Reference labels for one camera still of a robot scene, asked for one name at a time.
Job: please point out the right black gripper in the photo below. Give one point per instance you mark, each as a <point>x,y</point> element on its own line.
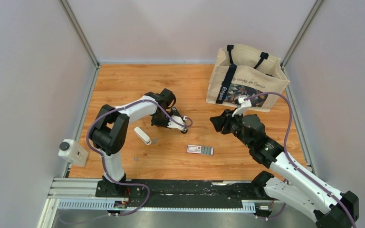
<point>221,123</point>

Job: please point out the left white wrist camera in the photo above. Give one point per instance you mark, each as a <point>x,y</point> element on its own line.
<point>171,125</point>

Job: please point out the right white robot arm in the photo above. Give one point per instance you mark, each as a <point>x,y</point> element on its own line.
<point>325,205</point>

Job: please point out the white box with knob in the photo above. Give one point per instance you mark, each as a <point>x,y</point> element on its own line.
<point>73,152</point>

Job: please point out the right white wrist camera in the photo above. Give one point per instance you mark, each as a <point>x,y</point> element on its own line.
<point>243,105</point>

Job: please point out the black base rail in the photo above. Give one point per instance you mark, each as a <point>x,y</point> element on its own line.
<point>188,195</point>

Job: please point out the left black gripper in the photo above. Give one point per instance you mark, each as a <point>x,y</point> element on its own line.
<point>154,122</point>

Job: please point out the red staple box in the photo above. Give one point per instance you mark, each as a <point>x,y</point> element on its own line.
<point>198,149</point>

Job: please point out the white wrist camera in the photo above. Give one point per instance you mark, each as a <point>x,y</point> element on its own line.
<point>243,105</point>
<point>171,125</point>

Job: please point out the white stapler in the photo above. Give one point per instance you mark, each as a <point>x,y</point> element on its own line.
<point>142,135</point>

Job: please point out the beige floral tote bag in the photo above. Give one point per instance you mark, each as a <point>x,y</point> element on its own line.
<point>242,70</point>

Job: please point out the black stapler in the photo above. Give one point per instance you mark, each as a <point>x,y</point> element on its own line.
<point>180,119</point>

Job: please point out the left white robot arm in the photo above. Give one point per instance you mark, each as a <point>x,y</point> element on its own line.
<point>107,134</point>

